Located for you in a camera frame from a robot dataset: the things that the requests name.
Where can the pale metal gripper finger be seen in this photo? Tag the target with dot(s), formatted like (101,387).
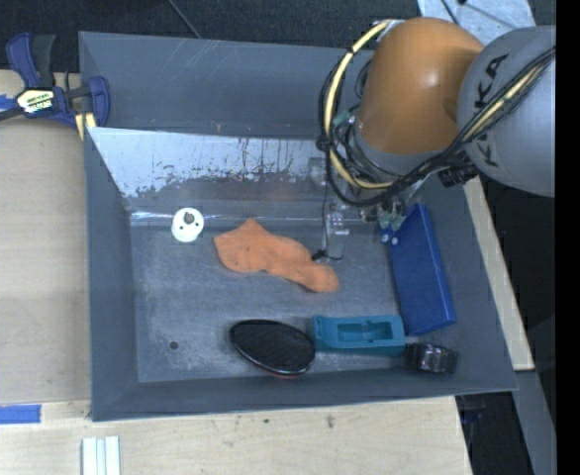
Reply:
(318,171)
(338,238)

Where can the orange cloth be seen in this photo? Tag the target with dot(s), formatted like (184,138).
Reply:
(265,253)

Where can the blue flat box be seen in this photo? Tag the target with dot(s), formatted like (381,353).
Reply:
(421,275)

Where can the teal plastic case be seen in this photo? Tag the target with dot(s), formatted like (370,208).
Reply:
(329,337)

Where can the black oval brush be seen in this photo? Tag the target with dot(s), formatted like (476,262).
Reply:
(272,347)

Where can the white round plastic cap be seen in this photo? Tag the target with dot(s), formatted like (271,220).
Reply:
(186,230)

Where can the grey metal bin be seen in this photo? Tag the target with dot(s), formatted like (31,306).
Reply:
(181,310)

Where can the black cylinder on white bracket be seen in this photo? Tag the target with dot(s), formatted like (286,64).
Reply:
(455,175)

